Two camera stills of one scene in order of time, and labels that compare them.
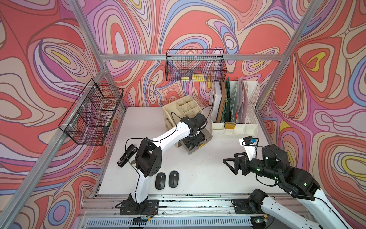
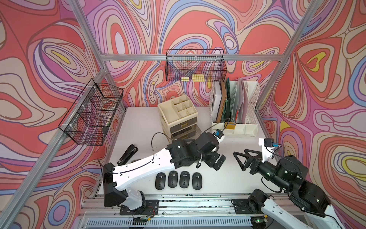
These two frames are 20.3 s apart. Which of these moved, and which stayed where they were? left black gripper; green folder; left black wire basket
Moved: left black gripper
Stayed: left black wire basket; green folder
